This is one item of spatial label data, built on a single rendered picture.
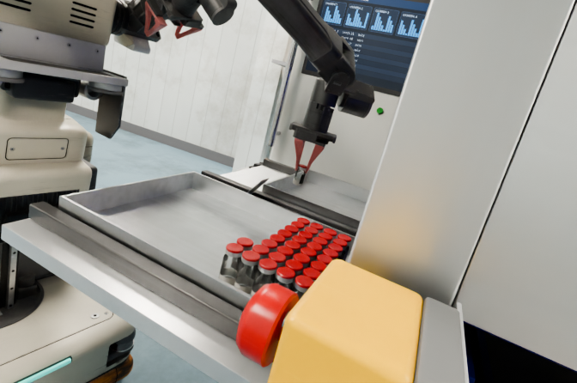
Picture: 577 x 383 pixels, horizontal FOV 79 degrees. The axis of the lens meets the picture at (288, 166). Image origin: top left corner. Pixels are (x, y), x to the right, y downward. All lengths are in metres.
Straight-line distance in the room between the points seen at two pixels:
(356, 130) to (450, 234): 1.06
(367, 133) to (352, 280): 1.08
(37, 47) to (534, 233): 0.87
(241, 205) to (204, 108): 3.80
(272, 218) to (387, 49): 0.81
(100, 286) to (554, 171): 0.39
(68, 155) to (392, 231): 0.89
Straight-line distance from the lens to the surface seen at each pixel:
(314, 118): 0.73
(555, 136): 0.22
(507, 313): 0.24
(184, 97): 4.58
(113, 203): 0.58
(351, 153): 1.27
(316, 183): 0.94
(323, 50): 0.66
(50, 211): 0.52
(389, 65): 1.25
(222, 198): 0.67
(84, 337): 1.28
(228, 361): 0.35
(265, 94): 3.81
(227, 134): 4.27
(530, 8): 0.22
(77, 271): 0.44
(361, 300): 0.18
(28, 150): 0.97
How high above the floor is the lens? 1.12
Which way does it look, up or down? 13 degrees down
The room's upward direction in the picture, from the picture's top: 14 degrees clockwise
